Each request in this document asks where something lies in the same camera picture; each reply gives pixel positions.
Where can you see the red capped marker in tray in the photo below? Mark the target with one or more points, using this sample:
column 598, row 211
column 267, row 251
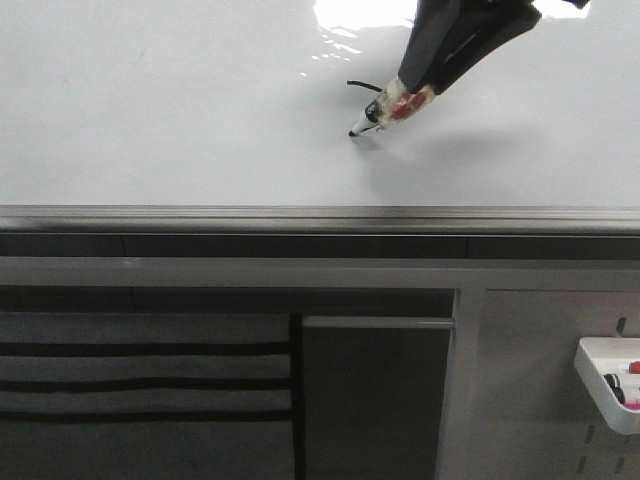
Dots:
column 630, row 368

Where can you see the black capped marker in tray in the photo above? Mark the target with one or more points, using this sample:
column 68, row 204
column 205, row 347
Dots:
column 613, row 381

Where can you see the white whiteboard with aluminium frame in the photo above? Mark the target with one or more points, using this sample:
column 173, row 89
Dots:
column 234, row 116

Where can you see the grey fabric organizer black stripes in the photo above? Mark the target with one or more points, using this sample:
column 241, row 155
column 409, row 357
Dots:
column 147, row 396

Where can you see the dark grey panel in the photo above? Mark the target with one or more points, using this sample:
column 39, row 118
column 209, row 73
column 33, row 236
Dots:
column 374, row 389

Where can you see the white plastic marker tray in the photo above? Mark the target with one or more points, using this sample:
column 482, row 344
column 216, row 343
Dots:
column 597, row 356

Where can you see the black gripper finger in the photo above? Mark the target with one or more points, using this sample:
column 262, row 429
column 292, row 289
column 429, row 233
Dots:
column 433, row 21
column 479, row 30

